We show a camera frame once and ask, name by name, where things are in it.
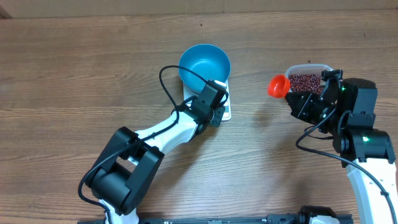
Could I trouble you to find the clear plastic food container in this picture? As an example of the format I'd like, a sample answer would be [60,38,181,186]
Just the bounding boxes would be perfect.
[285,63,333,77]

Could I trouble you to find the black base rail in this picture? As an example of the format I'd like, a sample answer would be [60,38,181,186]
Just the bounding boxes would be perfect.
[77,205,354,224]

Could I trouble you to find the red beans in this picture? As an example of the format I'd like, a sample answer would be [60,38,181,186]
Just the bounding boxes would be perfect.
[289,73,322,94]

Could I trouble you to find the blue metal bowl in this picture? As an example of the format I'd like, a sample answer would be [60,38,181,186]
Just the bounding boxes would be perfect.
[178,44,231,98]

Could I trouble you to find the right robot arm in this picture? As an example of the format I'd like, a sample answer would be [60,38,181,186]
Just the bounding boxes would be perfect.
[285,78,397,223]

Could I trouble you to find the red measuring scoop blue handle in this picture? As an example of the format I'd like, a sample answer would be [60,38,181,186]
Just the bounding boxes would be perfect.
[267,75,290,98]

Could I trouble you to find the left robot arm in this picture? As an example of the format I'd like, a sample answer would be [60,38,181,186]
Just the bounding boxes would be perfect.
[81,80,229,223]

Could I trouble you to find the white digital kitchen scale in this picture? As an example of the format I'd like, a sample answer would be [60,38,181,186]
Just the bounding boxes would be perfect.
[183,80,232,121]

